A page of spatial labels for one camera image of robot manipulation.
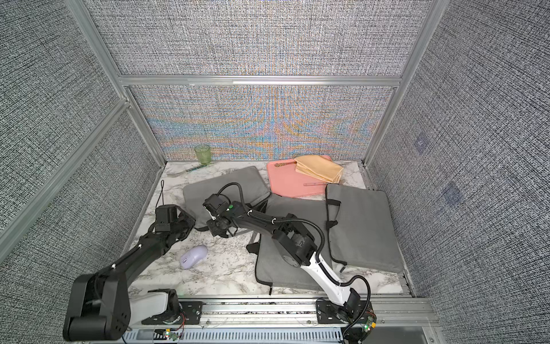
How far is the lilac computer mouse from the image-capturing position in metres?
0.85

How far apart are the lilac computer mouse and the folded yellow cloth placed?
0.61m

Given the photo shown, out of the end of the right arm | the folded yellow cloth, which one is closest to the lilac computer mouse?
the end of the right arm

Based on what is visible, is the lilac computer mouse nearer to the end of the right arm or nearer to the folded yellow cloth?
the end of the right arm

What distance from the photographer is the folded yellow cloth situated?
3.76ft
